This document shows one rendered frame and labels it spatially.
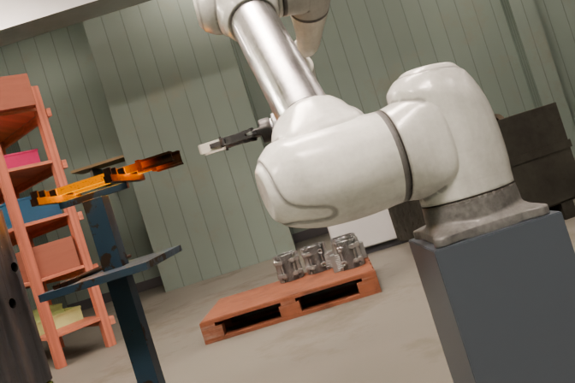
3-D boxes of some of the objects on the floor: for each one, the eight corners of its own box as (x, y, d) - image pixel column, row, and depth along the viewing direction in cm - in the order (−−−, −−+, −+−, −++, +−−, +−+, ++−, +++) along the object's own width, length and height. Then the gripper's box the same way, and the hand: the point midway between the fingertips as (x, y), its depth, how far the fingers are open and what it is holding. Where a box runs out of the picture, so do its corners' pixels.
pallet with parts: (371, 271, 446) (358, 228, 447) (388, 290, 369) (371, 238, 370) (219, 319, 446) (205, 275, 447) (204, 347, 369) (187, 295, 370)
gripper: (275, 138, 188) (199, 162, 189) (278, 141, 208) (210, 162, 208) (267, 113, 188) (192, 137, 189) (271, 119, 208) (203, 140, 208)
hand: (210, 148), depth 198 cm, fingers open, 7 cm apart
